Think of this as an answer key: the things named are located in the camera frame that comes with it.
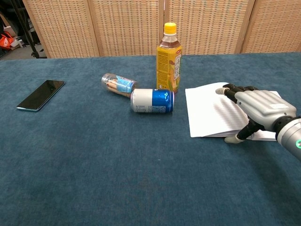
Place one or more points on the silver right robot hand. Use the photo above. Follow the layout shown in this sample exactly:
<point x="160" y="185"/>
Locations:
<point x="263" y="103"/>

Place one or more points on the white book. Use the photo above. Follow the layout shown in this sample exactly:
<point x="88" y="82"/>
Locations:
<point x="211" y="110"/>

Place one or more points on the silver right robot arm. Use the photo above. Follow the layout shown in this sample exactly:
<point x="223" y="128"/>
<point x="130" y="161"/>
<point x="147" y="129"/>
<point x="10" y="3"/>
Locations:
<point x="290" y="134"/>

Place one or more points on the yellow tea bottle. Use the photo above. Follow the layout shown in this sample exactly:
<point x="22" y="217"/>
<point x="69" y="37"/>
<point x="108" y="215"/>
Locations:
<point x="168" y="66"/>

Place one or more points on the blue and silver can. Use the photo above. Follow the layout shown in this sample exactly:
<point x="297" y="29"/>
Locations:
<point x="152" y="100"/>

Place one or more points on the woven rattan folding screen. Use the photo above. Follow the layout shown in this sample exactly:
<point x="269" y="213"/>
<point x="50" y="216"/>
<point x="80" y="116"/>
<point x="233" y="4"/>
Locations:
<point x="150" y="26"/>

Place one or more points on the clear plastic snack jar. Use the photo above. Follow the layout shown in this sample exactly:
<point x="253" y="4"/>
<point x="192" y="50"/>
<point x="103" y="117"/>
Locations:
<point x="118" y="84"/>

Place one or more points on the blue velvet tablecloth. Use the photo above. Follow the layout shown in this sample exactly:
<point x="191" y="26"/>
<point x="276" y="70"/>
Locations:
<point x="94" y="153"/>

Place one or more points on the black smartphone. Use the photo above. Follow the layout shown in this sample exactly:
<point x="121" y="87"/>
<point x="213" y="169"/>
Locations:
<point x="41" y="94"/>

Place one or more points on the black tripod stand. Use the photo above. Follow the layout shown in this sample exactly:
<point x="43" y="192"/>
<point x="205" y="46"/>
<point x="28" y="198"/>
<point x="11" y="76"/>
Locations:
<point x="28" y="33"/>

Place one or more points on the orange bag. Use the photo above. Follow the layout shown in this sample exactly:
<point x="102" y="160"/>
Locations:
<point x="6" y="41"/>

